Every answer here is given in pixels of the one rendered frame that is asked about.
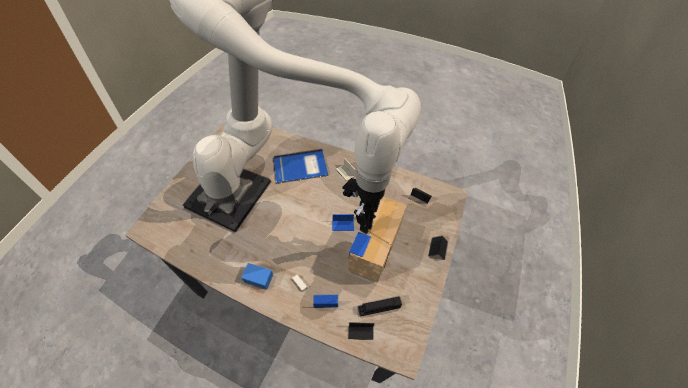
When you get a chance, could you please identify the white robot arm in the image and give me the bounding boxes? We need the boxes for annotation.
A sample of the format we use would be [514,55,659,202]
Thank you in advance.
[169,0,421,215]

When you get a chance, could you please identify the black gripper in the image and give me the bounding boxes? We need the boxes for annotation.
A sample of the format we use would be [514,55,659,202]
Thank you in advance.
[354,186,385,234]

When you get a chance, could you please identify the blue notebook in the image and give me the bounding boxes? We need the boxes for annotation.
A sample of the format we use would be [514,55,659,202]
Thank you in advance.
[274,149,328,184]

